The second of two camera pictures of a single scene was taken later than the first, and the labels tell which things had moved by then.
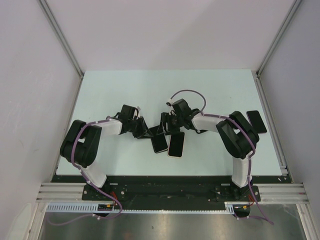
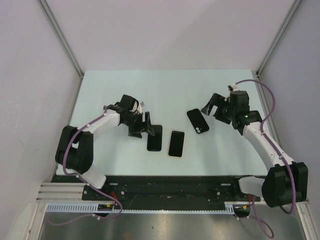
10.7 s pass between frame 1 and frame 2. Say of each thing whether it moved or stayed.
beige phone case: stayed
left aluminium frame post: stayed
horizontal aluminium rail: stayed
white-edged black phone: moved
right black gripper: moved
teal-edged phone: stayed
